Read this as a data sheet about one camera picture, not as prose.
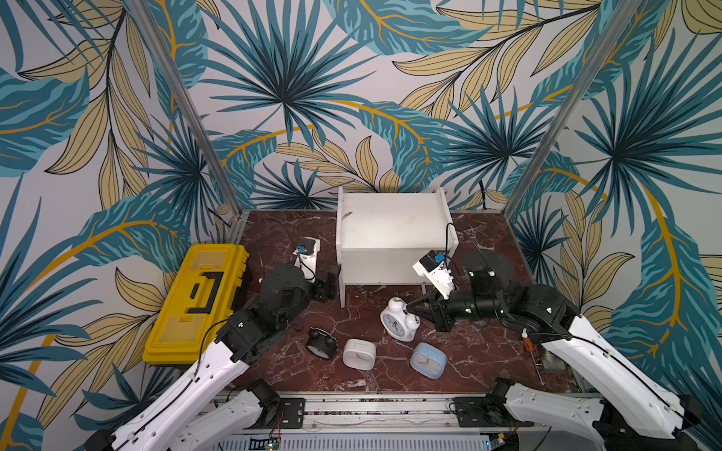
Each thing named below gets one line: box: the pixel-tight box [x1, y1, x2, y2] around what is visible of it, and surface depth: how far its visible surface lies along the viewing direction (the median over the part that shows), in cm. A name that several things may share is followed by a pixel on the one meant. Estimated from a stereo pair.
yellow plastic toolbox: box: [142, 243, 250, 366], surface depth 78 cm
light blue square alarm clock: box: [409, 342, 448, 380], surface depth 78 cm
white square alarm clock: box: [342, 338, 377, 372], surface depth 79 cm
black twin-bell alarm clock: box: [306, 326, 340, 359], surface depth 80 cm
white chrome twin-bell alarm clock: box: [379, 295, 422, 343], surface depth 64 cm
